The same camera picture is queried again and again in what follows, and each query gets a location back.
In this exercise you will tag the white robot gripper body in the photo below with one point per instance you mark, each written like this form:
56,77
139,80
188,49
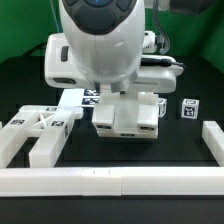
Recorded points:
108,62

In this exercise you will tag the white chair seat part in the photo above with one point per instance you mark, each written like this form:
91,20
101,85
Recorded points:
126,113

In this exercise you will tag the white chair back frame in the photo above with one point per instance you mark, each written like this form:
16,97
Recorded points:
50,125

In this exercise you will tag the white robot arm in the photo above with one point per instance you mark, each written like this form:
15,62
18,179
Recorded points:
103,17

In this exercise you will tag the small white tagged cube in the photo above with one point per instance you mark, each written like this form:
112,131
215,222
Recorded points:
190,108
162,102

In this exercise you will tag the white right obstacle wall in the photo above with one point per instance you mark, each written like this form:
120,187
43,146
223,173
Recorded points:
213,136

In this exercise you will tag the white obstacle wall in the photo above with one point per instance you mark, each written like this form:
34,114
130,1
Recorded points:
82,181
213,136

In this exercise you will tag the white marker base plate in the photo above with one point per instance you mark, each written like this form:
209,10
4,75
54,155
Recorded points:
79,98

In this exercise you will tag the white front obstacle wall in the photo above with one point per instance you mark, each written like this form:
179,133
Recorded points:
82,181

